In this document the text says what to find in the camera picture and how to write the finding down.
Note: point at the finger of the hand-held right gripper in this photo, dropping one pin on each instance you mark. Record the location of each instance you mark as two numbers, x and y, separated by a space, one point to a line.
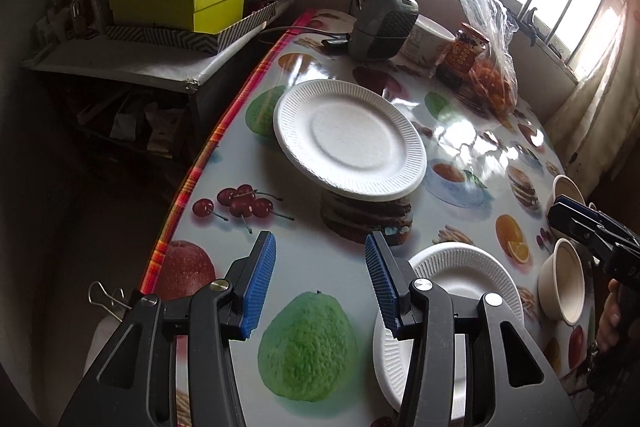
575 227
580 207

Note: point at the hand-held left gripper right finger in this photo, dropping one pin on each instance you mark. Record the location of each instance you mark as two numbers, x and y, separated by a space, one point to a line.
382 287

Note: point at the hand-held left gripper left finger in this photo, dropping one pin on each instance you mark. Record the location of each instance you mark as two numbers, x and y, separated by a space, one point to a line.
257 287

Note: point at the beige paper bowl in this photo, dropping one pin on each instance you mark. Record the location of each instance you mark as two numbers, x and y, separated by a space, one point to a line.
567 189
565 282

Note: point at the white paper plate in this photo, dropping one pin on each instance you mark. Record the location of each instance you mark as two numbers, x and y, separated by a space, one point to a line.
350 137
465 272

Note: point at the person's right hand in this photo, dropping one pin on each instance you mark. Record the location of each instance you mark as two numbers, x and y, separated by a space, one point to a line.
609 327

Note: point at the fruit printed tablecloth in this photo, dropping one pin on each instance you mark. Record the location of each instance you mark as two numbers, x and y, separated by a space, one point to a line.
310 267

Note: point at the printed curtain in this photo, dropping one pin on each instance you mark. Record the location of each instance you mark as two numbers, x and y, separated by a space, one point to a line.
595 107

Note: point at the metal binder clip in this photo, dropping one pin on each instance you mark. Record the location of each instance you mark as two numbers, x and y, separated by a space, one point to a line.
107 299

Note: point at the clear bag of oranges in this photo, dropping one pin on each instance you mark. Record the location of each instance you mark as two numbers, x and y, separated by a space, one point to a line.
492 77

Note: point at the red label glass jar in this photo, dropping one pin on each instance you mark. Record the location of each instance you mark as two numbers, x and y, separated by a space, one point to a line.
460 57

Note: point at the white plastic tub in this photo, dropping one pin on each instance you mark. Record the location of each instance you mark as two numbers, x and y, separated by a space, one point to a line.
425 39

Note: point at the white side table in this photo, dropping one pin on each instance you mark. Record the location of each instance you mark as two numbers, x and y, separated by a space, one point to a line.
150 64

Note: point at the small black device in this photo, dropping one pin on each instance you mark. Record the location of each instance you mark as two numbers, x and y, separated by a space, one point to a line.
334 42

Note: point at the zigzag patterned tray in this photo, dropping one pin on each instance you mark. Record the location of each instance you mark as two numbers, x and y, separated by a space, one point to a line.
200 39

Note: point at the grey portable heater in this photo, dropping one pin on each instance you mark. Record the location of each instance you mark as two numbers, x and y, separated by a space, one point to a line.
382 24

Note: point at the large green box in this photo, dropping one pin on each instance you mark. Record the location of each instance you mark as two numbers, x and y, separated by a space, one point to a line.
185 9

